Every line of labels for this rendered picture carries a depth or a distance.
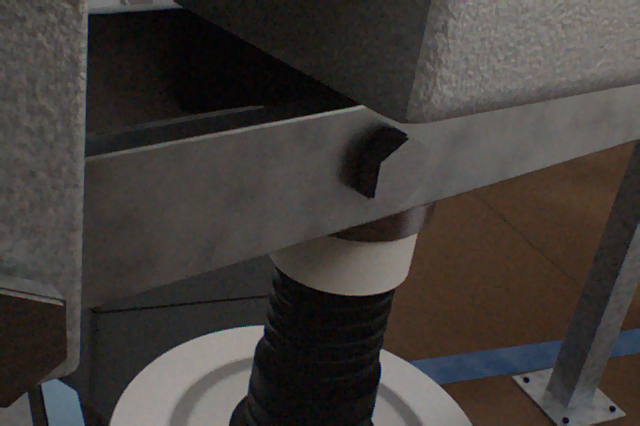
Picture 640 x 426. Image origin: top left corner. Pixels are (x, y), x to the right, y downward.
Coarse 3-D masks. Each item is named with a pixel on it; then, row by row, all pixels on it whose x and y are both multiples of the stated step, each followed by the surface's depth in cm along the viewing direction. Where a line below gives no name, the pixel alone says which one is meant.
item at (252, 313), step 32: (96, 0) 143; (128, 128) 122; (160, 288) 138; (192, 288) 140; (224, 288) 143; (256, 288) 145; (96, 320) 136; (128, 320) 138; (160, 320) 141; (192, 320) 144; (224, 320) 146; (256, 320) 149; (96, 352) 139; (128, 352) 142; (160, 352) 144; (96, 384) 143; (128, 384) 145
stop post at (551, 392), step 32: (608, 224) 182; (608, 256) 183; (608, 288) 184; (576, 320) 194; (608, 320) 188; (576, 352) 194; (608, 352) 195; (544, 384) 206; (576, 384) 196; (576, 416) 197; (608, 416) 199
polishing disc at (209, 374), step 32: (192, 352) 51; (224, 352) 52; (384, 352) 54; (160, 384) 48; (192, 384) 49; (224, 384) 49; (384, 384) 51; (416, 384) 52; (128, 416) 46; (160, 416) 46; (192, 416) 46; (224, 416) 47; (384, 416) 49; (416, 416) 49; (448, 416) 50
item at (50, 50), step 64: (0, 0) 16; (64, 0) 17; (0, 64) 16; (64, 64) 17; (0, 128) 17; (64, 128) 18; (0, 192) 18; (64, 192) 19; (0, 256) 18; (64, 256) 19
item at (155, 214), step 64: (128, 64) 34; (192, 128) 24; (256, 128) 25; (320, 128) 27; (384, 128) 29; (448, 128) 31; (512, 128) 34; (576, 128) 37; (128, 192) 23; (192, 192) 24; (256, 192) 26; (320, 192) 28; (384, 192) 29; (448, 192) 33; (128, 256) 24; (192, 256) 26; (256, 256) 28; (0, 320) 18; (64, 320) 19; (0, 384) 19
